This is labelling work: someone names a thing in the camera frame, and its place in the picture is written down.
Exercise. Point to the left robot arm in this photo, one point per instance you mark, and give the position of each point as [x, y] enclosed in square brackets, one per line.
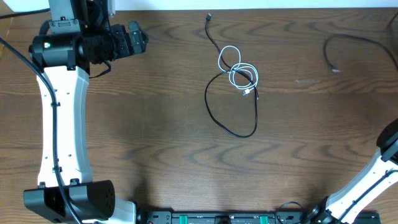
[78, 35]

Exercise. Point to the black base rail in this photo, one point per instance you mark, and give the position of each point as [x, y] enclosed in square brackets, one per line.
[166, 217]

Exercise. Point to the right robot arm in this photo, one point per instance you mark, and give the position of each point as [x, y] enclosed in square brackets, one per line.
[378, 175]

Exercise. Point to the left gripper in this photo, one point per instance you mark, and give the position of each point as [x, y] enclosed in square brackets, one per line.
[127, 48]

